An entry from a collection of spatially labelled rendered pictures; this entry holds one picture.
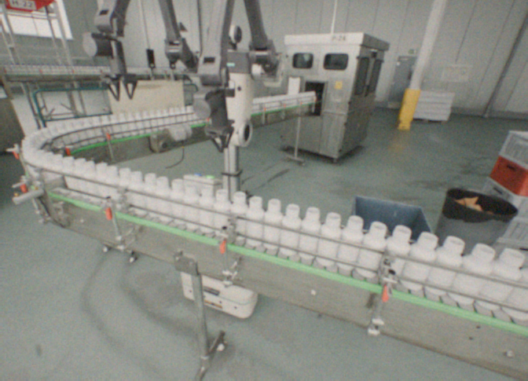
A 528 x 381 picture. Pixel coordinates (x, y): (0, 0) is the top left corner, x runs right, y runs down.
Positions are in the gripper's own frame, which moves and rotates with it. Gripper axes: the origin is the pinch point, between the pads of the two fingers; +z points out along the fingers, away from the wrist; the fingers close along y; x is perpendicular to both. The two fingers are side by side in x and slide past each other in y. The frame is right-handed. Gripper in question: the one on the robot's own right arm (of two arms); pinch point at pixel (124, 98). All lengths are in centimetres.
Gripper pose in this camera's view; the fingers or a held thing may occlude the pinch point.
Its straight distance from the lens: 115.7
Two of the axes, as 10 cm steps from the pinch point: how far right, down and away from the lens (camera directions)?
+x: 9.4, 1.8, -2.8
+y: -3.3, 3.9, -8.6
